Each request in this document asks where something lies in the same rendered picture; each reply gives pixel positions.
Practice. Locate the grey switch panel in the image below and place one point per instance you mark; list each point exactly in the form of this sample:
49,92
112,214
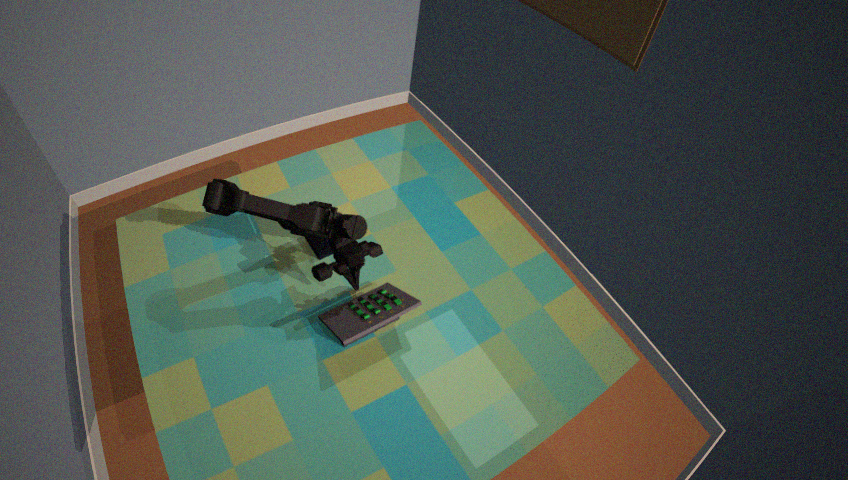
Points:
368,313

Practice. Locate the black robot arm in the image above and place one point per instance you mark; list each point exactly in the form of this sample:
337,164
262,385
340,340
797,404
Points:
224,198

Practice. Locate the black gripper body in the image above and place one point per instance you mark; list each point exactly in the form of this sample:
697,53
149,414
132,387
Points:
323,270

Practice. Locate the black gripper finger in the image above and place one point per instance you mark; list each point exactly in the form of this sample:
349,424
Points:
355,272
349,278

